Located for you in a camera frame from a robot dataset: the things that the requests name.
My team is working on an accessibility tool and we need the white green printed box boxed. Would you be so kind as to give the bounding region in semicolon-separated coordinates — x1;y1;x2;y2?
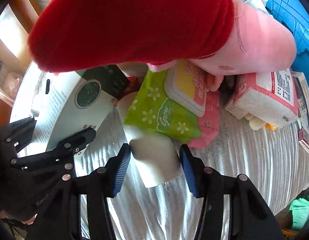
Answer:
26;65;129;155

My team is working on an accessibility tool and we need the person's left hand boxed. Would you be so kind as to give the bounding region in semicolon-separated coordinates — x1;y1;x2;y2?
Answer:
22;214;37;225

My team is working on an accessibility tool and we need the green cloth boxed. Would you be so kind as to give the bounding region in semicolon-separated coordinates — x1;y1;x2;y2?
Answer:
289;197;309;231

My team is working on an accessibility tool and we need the white yellow duck plush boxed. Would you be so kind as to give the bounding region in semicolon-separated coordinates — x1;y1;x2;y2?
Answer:
244;113;277;131

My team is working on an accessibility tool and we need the purple white small box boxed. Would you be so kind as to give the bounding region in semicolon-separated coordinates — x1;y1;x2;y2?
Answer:
298;128;309;154

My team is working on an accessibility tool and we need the white blue medicine box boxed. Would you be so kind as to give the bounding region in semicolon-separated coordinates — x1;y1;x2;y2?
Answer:
292;71;309;134

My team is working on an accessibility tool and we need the pink white tissue pack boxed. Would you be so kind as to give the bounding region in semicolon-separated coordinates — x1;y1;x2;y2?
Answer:
225;69;298;128

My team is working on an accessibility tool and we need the green tissue pack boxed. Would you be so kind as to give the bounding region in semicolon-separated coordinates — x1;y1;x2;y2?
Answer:
124;70;202;143

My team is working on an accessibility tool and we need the pink yellow wet wipes pack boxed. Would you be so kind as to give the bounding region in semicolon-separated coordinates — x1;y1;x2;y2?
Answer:
164;60;220;149

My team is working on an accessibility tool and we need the pink pig plush red dress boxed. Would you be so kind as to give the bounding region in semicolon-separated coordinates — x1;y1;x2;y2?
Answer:
28;0;297;76

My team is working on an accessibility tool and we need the blue plastic storage crate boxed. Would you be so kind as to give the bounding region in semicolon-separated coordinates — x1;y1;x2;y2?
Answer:
266;0;309;87

